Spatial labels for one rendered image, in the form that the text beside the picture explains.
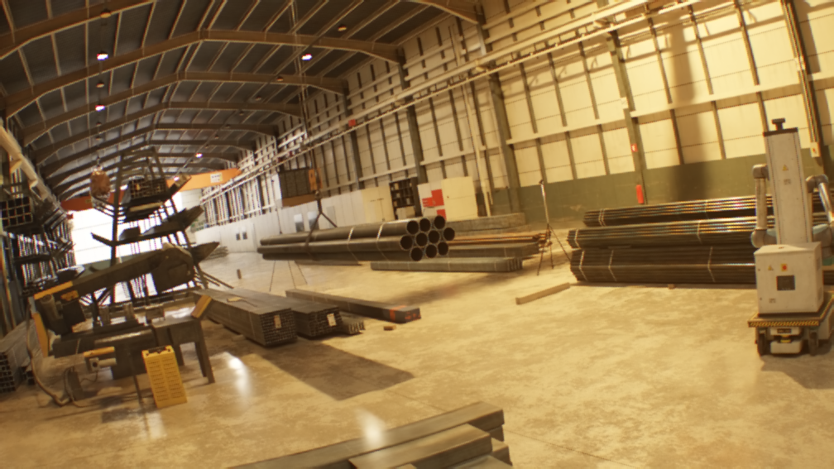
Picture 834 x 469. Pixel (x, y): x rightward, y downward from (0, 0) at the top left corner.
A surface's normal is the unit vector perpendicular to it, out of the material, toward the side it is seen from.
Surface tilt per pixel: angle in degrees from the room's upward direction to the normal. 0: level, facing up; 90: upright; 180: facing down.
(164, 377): 90
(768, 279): 90
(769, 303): 90
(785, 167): 90
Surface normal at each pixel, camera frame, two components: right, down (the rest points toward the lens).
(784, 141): -0.76, 0.17
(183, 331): 0.47, -0.04
